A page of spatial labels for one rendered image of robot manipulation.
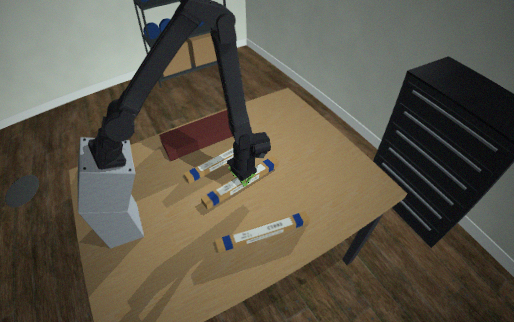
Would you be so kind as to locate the brown rectangular box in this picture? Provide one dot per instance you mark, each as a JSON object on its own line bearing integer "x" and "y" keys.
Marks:
{"x": 233, "y": 186}

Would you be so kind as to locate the long tan cardboard box with blue bands and white label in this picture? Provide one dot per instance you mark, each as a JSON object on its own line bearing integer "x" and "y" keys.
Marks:
{"x": 261, "y": 232}

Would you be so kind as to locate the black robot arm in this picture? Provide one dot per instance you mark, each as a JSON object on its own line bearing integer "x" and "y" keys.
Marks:
{"x": 119, "y": 120}

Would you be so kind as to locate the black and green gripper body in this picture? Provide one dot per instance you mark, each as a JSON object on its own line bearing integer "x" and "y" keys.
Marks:
{"x": 239, "y": 168}

